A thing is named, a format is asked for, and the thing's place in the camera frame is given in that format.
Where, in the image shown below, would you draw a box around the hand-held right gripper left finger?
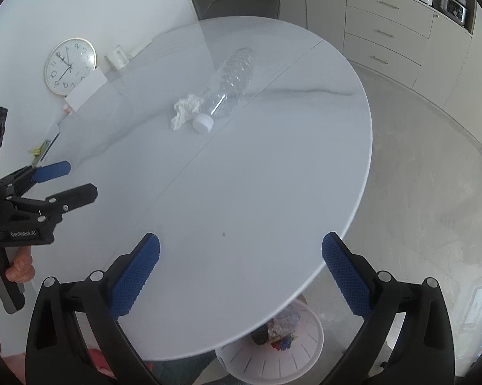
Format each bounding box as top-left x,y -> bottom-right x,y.
25,233 -> 161,385

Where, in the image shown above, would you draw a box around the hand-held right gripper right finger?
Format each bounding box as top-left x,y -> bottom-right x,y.
322,231 -> 456,385

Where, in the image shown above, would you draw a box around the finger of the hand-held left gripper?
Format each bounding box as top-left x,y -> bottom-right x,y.
0,160 -> 72,193
6,183 -> 98,219

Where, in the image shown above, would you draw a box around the white round waste basket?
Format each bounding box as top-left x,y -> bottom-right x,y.
216,299 -> 325,383

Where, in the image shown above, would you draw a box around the person's left hand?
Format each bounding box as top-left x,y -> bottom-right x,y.
4,246 -> 35,283

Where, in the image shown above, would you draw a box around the white card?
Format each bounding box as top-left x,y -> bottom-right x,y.
64,68 -> 107,111

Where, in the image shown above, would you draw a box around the red floral blanket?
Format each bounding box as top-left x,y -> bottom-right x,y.
89,349 -> 110,374

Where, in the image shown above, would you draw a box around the white crumpled tissue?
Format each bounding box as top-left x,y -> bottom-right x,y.
169,94 -> 203,131

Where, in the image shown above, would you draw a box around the clear plastic bottle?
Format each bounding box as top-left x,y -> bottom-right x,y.
193,47 -> 255,134

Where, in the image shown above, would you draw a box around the beige drawer cabinet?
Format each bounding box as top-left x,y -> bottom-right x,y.
343,0 -> 434,89

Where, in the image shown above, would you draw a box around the grey dining chair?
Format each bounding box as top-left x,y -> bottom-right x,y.
201,0 -> 281,21

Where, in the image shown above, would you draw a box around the silver countertop appliance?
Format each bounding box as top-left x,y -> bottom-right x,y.
439,0 -> 467,25

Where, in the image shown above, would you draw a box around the round white wall clock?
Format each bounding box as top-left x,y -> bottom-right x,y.
44,38 -> 98,96

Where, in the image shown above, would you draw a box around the white wall holder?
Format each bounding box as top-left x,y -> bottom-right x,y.
105,45 -> 129,71

